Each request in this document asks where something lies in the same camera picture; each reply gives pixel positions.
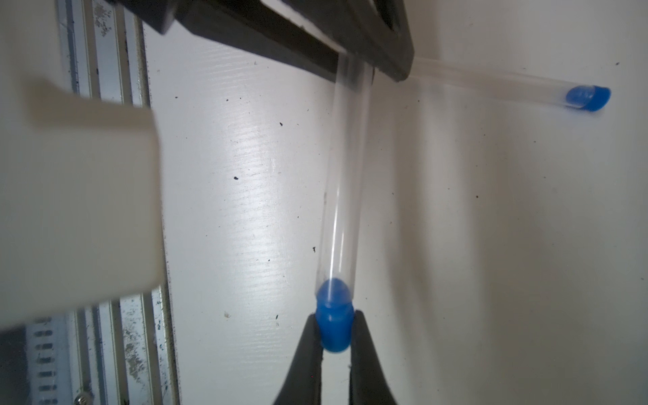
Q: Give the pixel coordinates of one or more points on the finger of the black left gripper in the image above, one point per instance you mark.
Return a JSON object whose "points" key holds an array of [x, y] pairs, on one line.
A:
{"points": [[253, 27], [375, 31]]}

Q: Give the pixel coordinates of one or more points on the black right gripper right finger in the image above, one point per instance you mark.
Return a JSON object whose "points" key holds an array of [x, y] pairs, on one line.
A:
{"points": [[367, 382]]}

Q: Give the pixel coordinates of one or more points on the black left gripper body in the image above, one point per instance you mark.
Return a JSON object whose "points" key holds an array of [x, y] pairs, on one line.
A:
{"points": [[158, 14]]}

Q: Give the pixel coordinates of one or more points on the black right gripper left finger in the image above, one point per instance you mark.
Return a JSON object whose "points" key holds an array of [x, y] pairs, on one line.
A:
{"points": [[303, 383]]}

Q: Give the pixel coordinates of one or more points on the blue stopper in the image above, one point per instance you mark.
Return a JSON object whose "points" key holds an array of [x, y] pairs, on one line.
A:
{"points": [[589, 98], [335, 315]]}

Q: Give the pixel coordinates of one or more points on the clear test tube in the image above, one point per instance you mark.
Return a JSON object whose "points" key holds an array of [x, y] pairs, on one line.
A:
{"points": [[343, 191], [497, 84]]}

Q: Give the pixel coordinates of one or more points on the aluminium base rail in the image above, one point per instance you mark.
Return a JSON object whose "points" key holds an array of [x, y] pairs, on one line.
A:
{"points": [[120, 351]]}

